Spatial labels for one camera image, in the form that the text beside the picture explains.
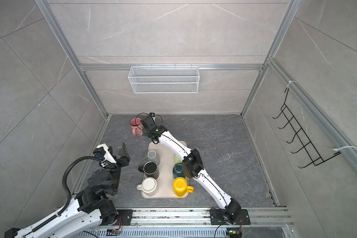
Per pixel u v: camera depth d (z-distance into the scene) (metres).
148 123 0.76
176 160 0.86
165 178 0.88
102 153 0.54
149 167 0.82
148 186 0.77
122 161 0.59
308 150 0.63
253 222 0.73
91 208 0.50
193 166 0.67
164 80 1.01
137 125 0.98
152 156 0.85
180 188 0.75
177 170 0.78
